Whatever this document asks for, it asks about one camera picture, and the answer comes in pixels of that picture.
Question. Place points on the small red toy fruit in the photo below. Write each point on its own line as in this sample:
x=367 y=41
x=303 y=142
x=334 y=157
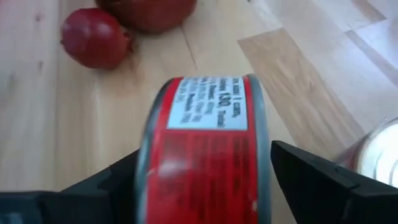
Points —
x=96 y=39

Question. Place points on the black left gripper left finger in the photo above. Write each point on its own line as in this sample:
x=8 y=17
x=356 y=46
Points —
x=77 y=205

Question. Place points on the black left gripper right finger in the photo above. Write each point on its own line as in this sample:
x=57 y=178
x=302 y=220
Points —
x=335 y=199

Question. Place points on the tin can with gold lid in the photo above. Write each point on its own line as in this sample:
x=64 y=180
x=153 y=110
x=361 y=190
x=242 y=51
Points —
x=379 y=155

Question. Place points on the tin can with silver lid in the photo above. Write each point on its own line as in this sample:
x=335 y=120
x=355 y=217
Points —
x=205 y=155

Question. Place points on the dark red toy fruit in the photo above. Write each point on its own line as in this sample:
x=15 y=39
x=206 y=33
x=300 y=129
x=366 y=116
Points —
x=149 y=14

